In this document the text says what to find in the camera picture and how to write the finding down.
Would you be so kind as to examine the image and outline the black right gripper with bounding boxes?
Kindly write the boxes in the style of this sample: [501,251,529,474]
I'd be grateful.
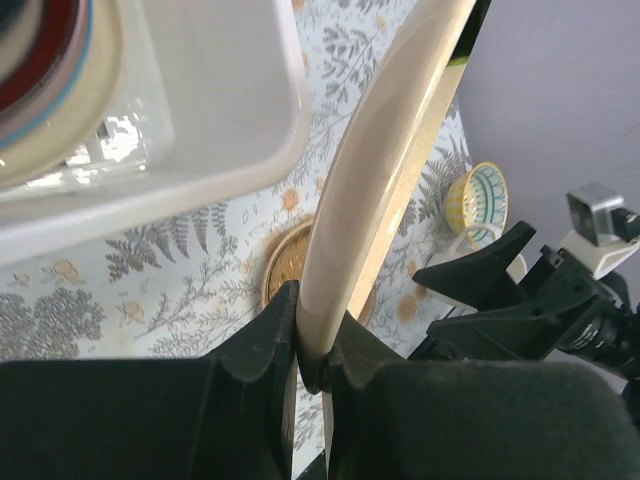
[409,221,639,384]

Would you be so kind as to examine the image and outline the white plastic bin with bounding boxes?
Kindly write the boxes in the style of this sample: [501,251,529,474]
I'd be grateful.
[1,1,311,265]

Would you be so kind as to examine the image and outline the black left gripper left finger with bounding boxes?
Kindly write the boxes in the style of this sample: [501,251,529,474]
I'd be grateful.
[1,281,299,479]

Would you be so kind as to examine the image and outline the cream small plate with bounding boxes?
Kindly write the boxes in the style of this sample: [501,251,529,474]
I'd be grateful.
[296,1,490,393]

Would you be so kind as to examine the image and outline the blue and cream plate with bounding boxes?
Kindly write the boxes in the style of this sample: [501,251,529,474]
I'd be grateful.
[1,1,125,187]

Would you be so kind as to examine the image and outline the white cup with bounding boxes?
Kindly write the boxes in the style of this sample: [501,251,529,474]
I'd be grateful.
[413,221,536,311]

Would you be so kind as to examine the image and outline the red rimmed cream plate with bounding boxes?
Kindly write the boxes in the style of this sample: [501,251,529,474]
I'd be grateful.
[1,1,82,113]

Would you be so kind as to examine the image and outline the teal patterned plate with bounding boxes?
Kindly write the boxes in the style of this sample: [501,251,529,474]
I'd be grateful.
[444,162,509,247]

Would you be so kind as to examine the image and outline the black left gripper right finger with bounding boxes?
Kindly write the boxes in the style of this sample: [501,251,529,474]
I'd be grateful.
[324,318,639,479]

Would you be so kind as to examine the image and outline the watermelon pattern plate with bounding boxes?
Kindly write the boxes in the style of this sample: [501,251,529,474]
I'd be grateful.
[0,0,96,149]

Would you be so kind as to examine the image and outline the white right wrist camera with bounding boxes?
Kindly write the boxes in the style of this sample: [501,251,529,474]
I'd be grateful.
[560,183,639,280]

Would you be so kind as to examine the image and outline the floral table mat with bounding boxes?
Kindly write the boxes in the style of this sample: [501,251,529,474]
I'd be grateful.
[0,0,474,466]

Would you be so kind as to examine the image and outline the pink plate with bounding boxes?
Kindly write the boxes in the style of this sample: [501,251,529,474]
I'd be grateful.
[1,1,93,146]

